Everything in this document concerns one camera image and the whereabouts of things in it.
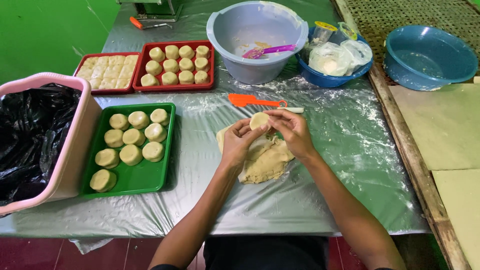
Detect teal plastic basin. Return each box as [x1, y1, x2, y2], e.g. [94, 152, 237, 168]
[383, 25, 479, 92]

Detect plastic cup with yellow lid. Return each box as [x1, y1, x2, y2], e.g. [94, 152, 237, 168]
[311, 21, 338, 46]

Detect purple spatula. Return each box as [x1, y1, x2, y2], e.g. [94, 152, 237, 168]
[242, 44, 297, 60]

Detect group of dough balls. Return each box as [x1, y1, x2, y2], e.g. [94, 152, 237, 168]
[89, 108, 171, 193]
[140, 44, 211, 87]

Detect grey plastic basin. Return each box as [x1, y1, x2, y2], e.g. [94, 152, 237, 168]
[206, 0, 310, 86]

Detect red plastic tray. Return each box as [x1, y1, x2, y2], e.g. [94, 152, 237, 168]
[73, 52, 141, 95]
[132, 40, 215, 93]

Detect person's left hand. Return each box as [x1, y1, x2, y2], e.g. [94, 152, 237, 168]
[221, 118, 269, 167]

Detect green plastic tray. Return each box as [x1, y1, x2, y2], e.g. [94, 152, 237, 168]
[80, 102, 177, 200]

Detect woven bamboo bench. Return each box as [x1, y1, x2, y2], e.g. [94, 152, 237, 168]
[331, 0, 480, 270]

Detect person's dark clothing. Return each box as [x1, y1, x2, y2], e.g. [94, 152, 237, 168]
[202, 235, 331, 270]

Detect person's right hand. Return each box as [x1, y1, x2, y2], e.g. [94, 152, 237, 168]
[263, 108, 318, 160]

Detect blue plastic bowl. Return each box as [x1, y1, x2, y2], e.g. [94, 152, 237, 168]
[295, 26, 374, 89]

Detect sheet of cut dough squares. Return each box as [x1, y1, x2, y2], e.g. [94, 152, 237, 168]
[76, 55, 139, 90]

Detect clear plastic table cover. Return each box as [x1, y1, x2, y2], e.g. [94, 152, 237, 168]
[0, 0, 433, 239]

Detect plastic cup with green lid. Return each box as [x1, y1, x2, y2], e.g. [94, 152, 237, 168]
[335, 21, 358, 43]

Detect orange plastic scraper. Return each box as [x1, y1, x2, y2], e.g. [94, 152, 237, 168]
[228, 93, 289, 109]

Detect round dough piece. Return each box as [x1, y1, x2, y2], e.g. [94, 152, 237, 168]
[249, 112, 271, 132]

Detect pink plastic bin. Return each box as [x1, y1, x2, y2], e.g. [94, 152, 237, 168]
[0, 72, 103, 218]

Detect orange-handled metal crank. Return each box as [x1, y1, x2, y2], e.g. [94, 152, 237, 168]
[129, 16, 174, 31]

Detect black plastic bag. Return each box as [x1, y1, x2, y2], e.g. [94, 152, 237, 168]
[0, 83, 82, 207]

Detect pale green flat board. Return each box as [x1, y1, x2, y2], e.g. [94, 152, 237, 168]
[431, 169, 480, 270]
[388, 82, 480, 172]

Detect clear plastic bags of flour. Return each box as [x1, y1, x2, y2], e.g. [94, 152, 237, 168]
[308, 39, 373, 77]

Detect large flat dough mass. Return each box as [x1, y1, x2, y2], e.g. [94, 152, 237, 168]
[216, 124, 295, 185]

